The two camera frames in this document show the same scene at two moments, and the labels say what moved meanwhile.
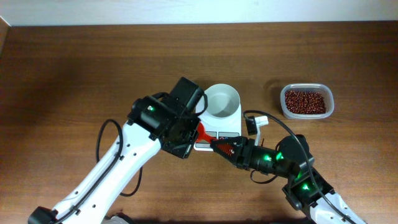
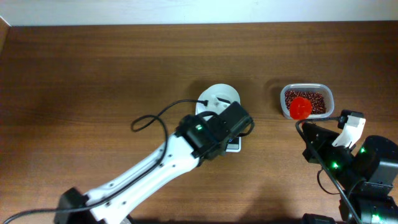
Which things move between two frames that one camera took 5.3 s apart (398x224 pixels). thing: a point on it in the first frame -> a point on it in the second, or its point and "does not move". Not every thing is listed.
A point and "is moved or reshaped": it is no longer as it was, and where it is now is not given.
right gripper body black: x=243 y=152 -> x=313 y=137
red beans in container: x=305 y=102 does not move
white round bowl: x=223 y=101 does not move
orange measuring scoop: x=201 y=134 is moved or reshaped
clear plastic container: x=306 y=101 does not move
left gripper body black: x=181 y=146 -> x=223 y=147
